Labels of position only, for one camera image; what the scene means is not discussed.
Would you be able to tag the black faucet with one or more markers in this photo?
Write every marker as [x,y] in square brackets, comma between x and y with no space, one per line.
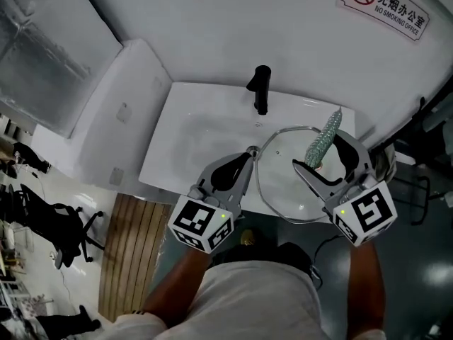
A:
[261,90]

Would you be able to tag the glass pot lid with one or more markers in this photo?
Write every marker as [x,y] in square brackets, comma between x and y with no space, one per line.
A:
[279,182]

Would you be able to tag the black office chair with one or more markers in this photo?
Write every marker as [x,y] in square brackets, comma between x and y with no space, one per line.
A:
[56,218]

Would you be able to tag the white red wall sign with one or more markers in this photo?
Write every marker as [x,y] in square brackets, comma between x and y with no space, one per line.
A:
[385,5]

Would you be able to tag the person's right forearm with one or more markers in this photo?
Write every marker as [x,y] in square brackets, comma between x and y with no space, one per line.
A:
[366,289]

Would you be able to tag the person's black trousers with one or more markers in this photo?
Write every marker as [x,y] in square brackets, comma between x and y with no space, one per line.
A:
[276,257]

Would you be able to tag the black metal rack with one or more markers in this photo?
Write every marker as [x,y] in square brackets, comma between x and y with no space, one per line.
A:
[407,154]

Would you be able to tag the wooden slatted platform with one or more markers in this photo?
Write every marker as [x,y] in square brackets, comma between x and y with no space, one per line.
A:
[134,253]

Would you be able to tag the frosted glass panel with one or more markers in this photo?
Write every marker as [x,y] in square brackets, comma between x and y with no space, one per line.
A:
[42,66]

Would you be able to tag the person's white shirt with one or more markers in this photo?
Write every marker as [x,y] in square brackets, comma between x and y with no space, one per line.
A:
[255,306]

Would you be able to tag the gold shoe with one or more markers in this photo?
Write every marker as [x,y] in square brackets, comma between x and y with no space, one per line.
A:
[250,237]

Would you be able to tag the person's left forearm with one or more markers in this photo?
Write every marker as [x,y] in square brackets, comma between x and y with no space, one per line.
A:
[177,289]

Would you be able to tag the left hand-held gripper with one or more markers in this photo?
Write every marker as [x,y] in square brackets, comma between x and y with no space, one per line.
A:
[198,221]

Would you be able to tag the grey towel on rack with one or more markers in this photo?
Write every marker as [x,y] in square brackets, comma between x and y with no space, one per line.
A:
[384,161]

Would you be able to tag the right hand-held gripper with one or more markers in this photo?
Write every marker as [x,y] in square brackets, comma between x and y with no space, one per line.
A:
[368,214]

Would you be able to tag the white ceramic sink basin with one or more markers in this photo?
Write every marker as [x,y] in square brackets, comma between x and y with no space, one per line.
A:
[198,144]

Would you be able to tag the green scrubbing sponge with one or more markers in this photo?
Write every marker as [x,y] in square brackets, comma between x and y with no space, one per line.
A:
[323,140]

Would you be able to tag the metal sink drain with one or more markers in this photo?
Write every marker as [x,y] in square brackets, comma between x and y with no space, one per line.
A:
[252,150]

